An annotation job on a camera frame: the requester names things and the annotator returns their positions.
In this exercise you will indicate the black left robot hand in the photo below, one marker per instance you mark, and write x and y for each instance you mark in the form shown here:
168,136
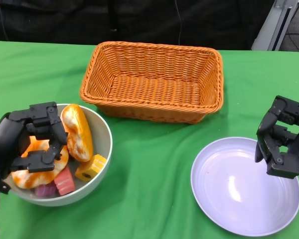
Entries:
7,139

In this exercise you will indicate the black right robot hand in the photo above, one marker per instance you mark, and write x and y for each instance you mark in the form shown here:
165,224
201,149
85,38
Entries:
284,164

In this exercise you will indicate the orange glazed twisted bread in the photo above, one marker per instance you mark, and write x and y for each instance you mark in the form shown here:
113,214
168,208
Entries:
77,134

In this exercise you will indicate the grey-green bowl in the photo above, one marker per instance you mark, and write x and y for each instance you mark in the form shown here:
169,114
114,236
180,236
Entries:
102,134

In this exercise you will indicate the lavender plate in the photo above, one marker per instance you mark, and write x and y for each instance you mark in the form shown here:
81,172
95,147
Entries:
226,186

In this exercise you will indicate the pink toy cake slice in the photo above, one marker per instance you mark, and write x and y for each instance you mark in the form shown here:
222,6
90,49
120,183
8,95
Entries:
46,190

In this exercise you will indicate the coral toy cake slice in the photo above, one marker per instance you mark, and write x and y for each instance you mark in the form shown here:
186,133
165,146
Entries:
64,183

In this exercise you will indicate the yellow toy cake slice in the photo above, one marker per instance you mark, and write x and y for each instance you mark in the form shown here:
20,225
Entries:
94,164

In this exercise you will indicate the orange wicker basket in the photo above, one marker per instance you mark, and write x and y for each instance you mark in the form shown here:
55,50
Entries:
152,87

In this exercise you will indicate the black backdrop curtain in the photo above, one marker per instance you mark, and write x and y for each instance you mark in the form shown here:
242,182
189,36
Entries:
64,20

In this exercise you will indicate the green tablecloth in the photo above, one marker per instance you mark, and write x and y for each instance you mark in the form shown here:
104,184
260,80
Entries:
149,174

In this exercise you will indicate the aluminium frame post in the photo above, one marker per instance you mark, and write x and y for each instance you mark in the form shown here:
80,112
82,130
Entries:
276,27

